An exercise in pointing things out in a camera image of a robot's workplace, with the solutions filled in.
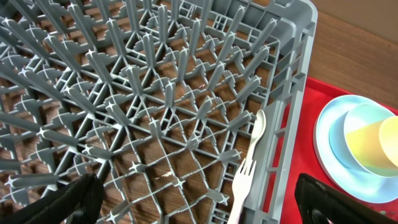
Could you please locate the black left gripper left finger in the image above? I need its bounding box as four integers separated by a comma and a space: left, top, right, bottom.
1, 173, 104, 224

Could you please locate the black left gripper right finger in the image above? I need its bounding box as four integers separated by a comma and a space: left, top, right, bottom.
294, 173, 395, 224

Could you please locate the white plastic fork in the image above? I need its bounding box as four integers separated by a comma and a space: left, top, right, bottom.
227, 159, 256, 224

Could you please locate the white plastic spoon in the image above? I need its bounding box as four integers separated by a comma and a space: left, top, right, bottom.
246, 110, 266, 161

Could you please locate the grey dishwasher rack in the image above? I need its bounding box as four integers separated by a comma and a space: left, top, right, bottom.
1, 0, 318, 223

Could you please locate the light blue plate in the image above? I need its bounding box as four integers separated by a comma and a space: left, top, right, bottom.
313, 95, 397, 203

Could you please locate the yellow plastic cup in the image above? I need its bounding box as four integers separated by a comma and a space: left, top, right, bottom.
379, 116, 397, 167

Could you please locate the light blue bowl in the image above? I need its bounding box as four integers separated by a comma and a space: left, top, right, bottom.
329, 103, 397, 177

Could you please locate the red plastic tray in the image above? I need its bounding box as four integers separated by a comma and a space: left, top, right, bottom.
262, 77, 398, 224

